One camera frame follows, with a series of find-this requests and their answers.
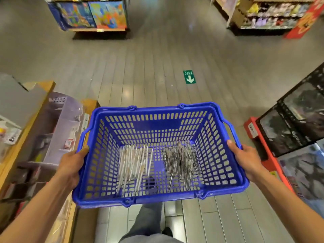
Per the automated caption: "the person's right hand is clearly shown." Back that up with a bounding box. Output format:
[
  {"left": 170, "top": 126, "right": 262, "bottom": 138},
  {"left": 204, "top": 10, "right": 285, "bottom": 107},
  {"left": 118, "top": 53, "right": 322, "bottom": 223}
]
[{"left": 226, "top": 140, "right": 265, "bottom": 184}]

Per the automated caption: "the person's left hand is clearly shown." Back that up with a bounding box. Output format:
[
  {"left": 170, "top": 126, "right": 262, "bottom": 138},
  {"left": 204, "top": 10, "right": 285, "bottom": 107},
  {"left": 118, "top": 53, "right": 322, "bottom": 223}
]
[{"left": 55, "top": 145, "right": 91, "bottom": 191}]

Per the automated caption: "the red sale banner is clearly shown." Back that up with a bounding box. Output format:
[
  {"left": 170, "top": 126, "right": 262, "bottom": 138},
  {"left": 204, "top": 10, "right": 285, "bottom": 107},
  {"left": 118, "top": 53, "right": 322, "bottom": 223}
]
[{"left": 285, "top": 0, "right": 324, "bottom": 39}]

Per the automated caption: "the person's left forearm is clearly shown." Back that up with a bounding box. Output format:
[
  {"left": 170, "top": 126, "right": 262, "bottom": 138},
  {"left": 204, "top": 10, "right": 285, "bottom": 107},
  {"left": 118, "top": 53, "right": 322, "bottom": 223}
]
[{"left": 0, "top": 174, "right": 77, "bottom": 243}]

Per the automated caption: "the person's right forearm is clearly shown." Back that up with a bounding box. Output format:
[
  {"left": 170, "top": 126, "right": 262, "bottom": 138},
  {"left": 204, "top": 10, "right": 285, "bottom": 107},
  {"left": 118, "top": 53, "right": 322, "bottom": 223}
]
[{"left": 250, "top": 169, "right": 324, "bottom": 243}]

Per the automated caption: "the blue shopping basket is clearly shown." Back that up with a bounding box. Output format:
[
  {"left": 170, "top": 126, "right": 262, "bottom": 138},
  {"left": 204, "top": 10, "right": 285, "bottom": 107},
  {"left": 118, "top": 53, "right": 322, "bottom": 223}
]
[{"left": 72, "top": 102, "right": 250, "bottom": 208}]

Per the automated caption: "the shelf of assorted small goods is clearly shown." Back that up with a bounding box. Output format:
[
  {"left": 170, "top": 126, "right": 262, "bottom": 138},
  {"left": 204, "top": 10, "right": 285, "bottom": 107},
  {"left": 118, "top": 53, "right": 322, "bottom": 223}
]
[{"left": 210, "top": 0, "right": 304, "bottom": 37}]

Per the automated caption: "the red display base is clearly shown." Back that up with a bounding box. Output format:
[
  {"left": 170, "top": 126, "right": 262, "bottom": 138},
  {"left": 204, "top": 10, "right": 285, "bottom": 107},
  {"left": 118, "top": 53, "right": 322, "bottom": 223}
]
[{"left": 244, "top": 116, "right": 324, "bottom": 218}]

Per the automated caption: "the translucent compartment organiser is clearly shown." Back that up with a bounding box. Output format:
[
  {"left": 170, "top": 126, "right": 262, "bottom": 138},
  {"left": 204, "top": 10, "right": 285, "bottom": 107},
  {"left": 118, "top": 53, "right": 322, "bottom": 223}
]
[{"left": 18, "top": 91, "right": 86, "bottom": 167}]

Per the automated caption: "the grey cardboard panel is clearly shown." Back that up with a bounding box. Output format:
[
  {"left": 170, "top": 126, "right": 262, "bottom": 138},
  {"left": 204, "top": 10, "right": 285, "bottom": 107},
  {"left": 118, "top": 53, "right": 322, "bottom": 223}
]
[{"left": 0, "top": 73, "right": 50, "bottom": 131}]

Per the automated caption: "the person's left leg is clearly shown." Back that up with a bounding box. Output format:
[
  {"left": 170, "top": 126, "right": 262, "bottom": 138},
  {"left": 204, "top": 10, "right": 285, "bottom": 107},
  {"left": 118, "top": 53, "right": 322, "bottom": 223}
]
[{"left": 119, "top": 202, "right": 183, "bottom": 243}]

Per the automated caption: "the shelf of colourful boxed toys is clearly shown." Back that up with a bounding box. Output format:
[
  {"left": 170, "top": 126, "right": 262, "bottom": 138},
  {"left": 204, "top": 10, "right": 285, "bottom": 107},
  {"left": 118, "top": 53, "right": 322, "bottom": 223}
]
[{"left": 43, "top": 0, "right": 130, "bottom": 39}]

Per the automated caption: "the clear pen bundle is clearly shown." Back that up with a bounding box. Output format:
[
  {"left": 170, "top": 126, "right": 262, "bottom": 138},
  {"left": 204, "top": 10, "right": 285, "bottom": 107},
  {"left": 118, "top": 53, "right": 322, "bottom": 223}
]
[
  {"left": 115, "top": 144, "right": 154, "bottom": 195},
  {"left": 163, "top": 140, "right": 202, "bottom": 191}
]

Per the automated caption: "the green arrow floor sticker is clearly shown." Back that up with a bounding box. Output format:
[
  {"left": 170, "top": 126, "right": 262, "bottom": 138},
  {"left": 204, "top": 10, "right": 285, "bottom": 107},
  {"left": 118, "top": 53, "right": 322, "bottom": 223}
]
[{"left": 183, "top": 70, "right": 197, "bottom": 84}]

